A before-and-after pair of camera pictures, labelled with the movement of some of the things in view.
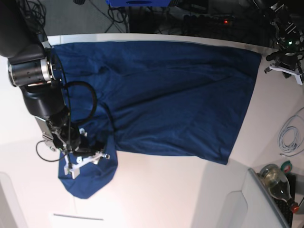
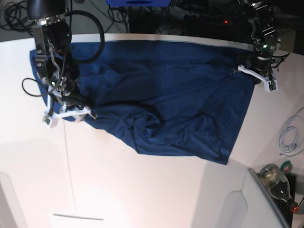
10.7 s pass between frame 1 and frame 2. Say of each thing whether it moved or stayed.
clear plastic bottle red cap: stayed
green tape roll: stayed
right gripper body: moved
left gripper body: moved
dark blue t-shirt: moved
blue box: stayed
